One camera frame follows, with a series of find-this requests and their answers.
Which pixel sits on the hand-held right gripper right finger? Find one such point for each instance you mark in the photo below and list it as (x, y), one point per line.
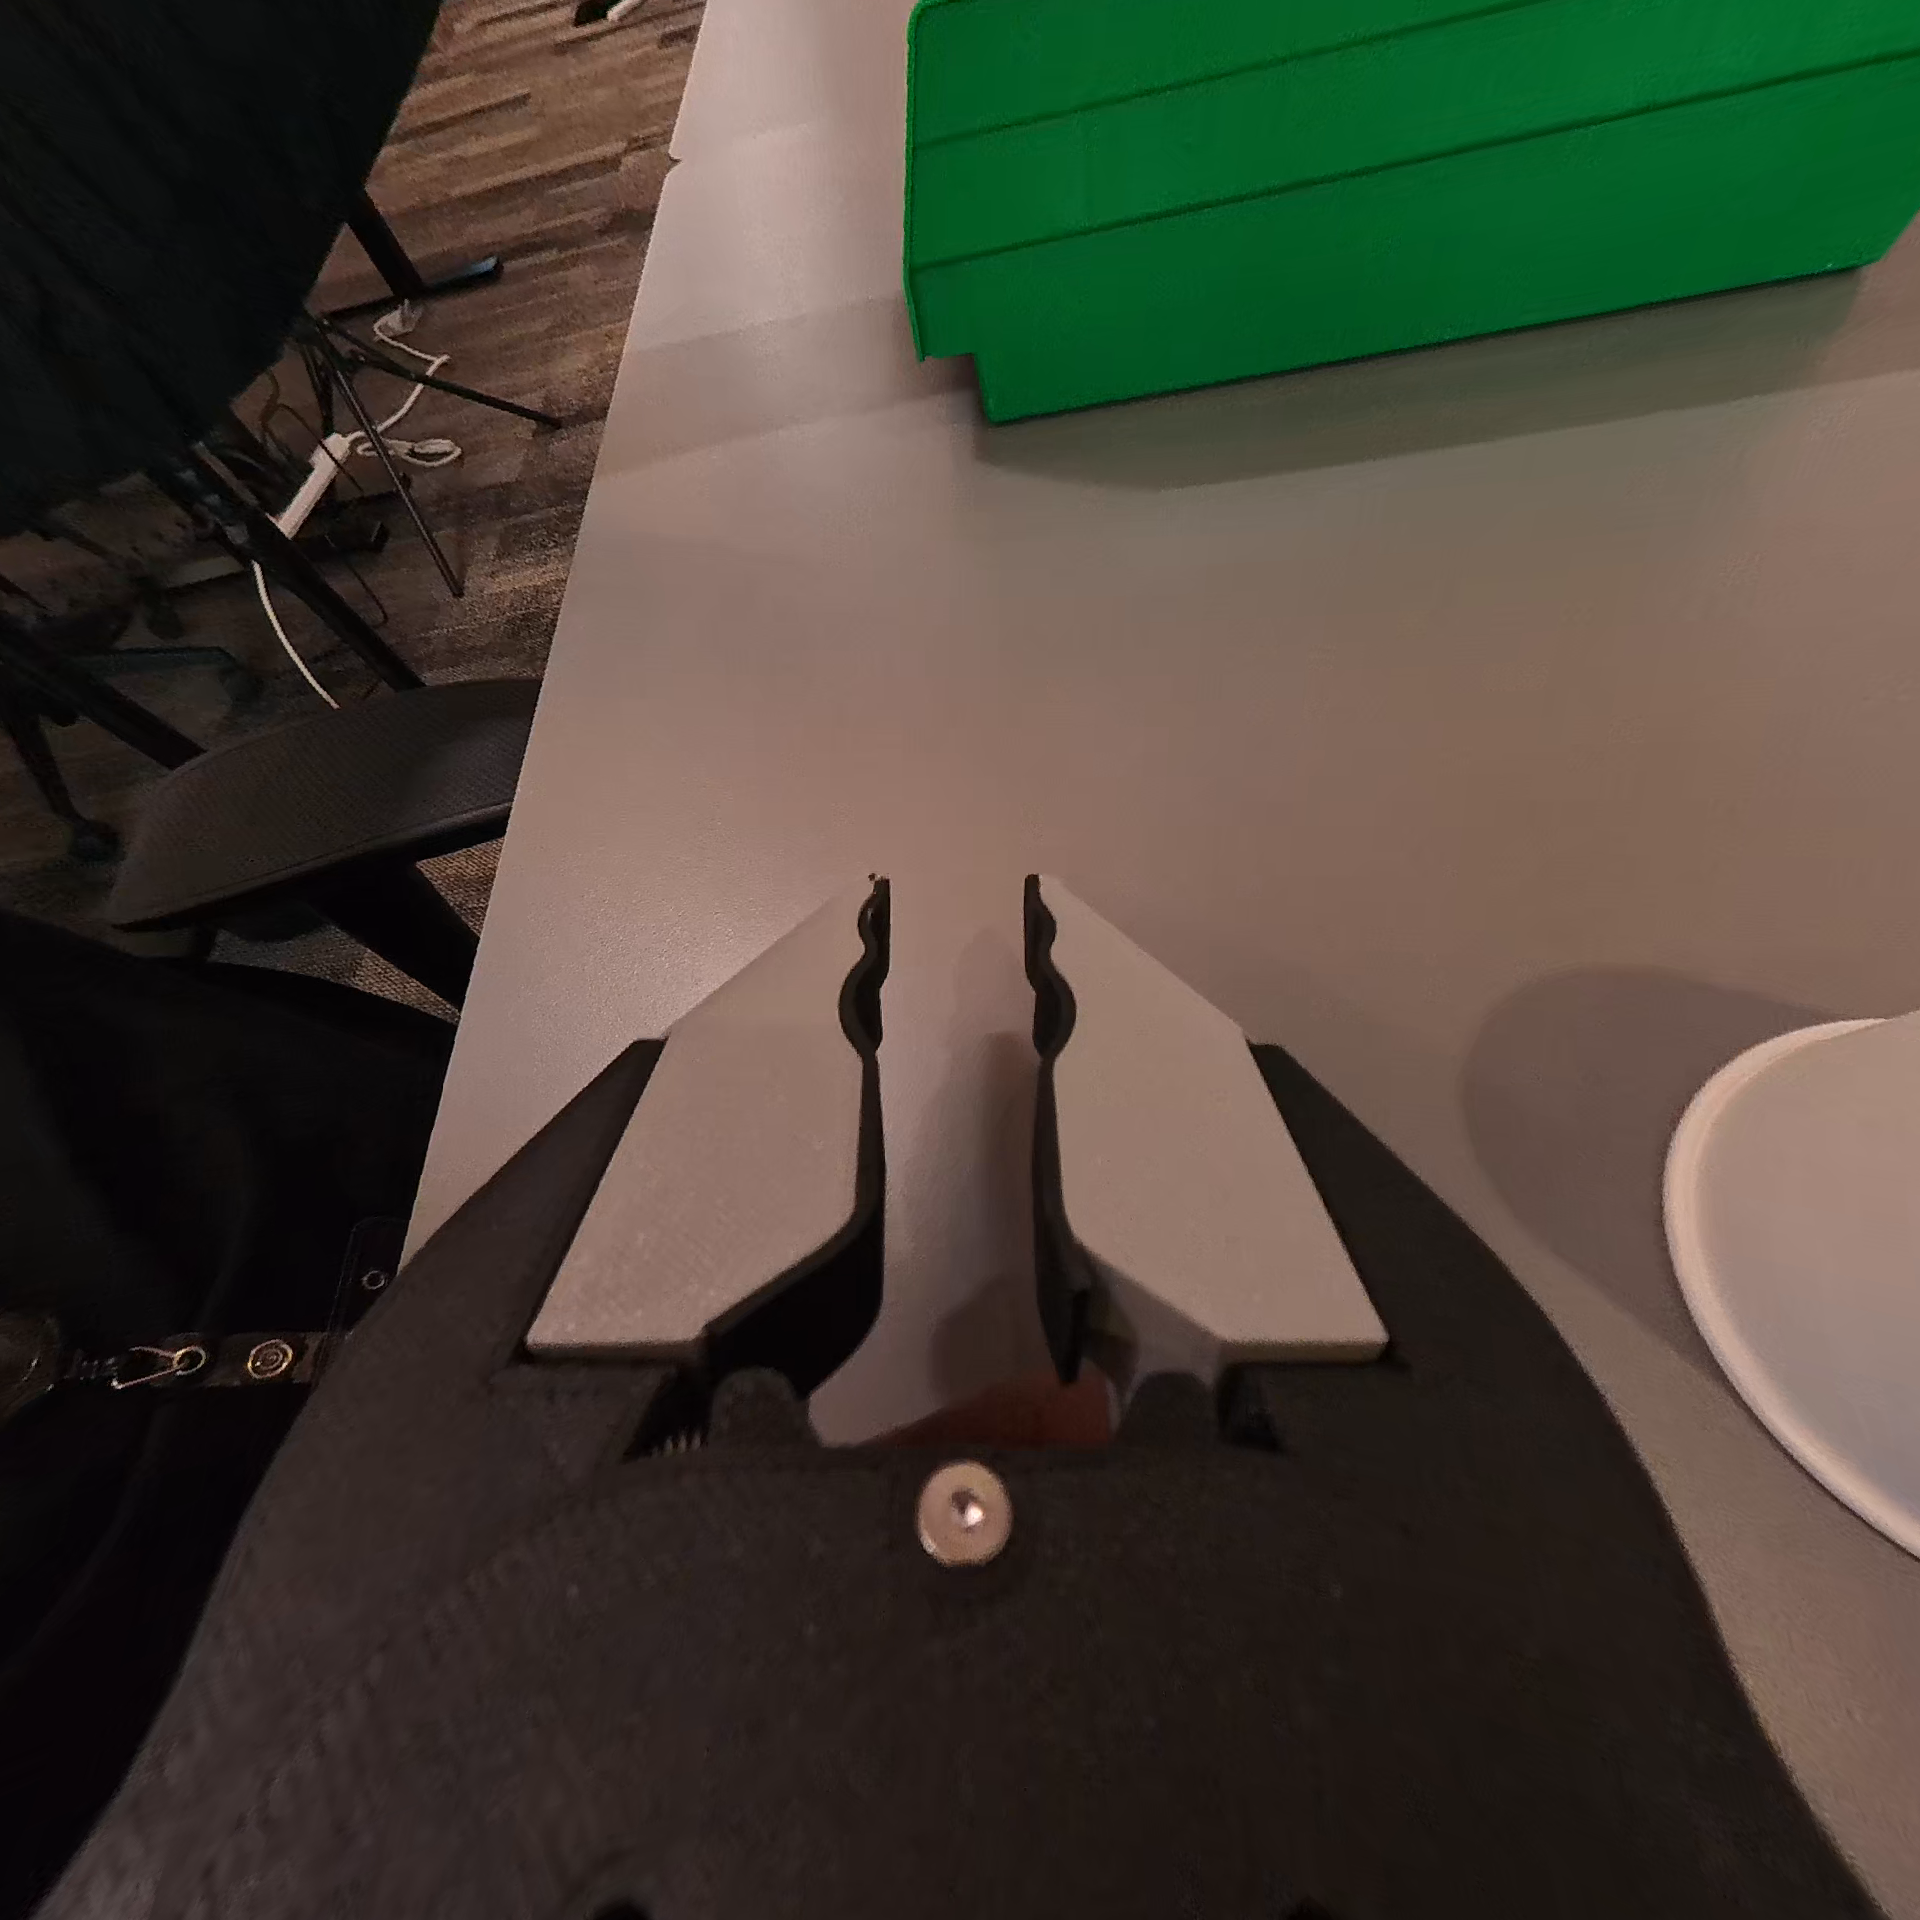
(1200, 1202)

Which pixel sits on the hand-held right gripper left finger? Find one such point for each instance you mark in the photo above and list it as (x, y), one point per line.
(704, 1202)

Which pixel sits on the white paper cup green band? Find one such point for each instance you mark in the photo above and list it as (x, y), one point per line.
(1816, 1230)

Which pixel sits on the black office chair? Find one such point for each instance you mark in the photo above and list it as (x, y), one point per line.
(330, 797)

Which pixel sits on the black tripod stand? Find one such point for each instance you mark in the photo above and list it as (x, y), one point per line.
(393, 489)

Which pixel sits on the white power strip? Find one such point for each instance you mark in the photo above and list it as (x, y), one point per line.
(312, 489)

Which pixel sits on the green plastic bin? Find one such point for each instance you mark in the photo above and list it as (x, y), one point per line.
(1349, 225)

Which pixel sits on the dark fabric panel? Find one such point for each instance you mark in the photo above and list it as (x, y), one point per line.
(148, 196)

